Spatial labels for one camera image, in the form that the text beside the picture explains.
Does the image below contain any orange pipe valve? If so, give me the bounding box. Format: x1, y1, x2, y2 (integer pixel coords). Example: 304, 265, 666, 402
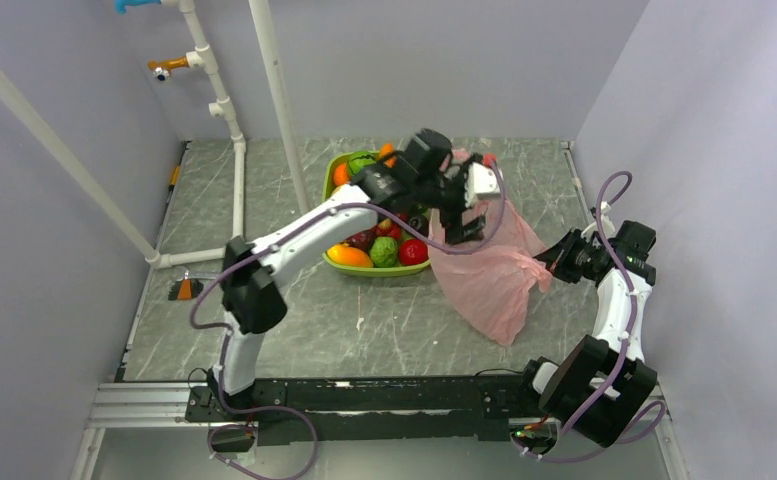
147, 56, 191, 82

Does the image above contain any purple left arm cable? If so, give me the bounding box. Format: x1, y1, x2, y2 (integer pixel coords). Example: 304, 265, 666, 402
189, 158, 509, 480

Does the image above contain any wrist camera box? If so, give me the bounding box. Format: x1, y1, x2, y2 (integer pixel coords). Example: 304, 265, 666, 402
464, 153, 501, 208
581, 201, 617, 240

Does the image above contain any dark purple plum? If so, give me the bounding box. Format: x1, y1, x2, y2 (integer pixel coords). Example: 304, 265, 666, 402
345, 230, 377, 252

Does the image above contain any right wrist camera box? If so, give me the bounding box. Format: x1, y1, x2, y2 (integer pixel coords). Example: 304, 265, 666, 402
581, 201, 617, 240

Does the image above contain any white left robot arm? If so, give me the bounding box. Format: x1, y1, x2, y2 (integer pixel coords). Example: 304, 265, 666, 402
208, 129, 502, 420

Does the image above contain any orange papaya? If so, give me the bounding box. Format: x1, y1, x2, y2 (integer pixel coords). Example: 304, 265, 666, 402
377, 143, 398, 168

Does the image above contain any yellow orange mango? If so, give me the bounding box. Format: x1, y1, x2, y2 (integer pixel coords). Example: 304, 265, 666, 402
326, 243, 374, 268

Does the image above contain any orange handled tool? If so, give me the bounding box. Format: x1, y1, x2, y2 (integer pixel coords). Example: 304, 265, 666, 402
167, 270, 218, 301

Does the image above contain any orange tangerine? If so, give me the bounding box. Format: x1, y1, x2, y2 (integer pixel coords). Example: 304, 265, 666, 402
332, 163, 350, 187

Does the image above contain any light green sugar apple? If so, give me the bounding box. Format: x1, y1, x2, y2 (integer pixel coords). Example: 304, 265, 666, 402
369, 236, 399, 268

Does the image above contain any green plastic fruit tray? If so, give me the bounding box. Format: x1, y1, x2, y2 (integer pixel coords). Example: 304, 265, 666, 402
321, 152, 431, 278

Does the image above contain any pink plastic bag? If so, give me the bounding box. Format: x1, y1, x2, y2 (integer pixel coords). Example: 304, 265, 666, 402
427, 148, 554, 348

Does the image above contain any blue pipe fitting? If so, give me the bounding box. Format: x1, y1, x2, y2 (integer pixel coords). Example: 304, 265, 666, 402
113, 0, 162, 14

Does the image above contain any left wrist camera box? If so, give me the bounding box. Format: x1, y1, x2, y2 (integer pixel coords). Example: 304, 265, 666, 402
464, 153, 501, 208

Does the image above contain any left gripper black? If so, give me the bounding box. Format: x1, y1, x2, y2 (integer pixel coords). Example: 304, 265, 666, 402
413, 153, 486, 243

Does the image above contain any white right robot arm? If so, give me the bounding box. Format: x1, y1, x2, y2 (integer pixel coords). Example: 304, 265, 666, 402
514, 220, 657, 447

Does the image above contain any small red apple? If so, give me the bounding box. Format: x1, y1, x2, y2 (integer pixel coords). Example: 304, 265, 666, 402
397, 238, 429, 267

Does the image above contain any white pvc pipe frame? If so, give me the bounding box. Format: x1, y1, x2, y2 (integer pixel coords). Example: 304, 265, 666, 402
0, 0, 310, 269

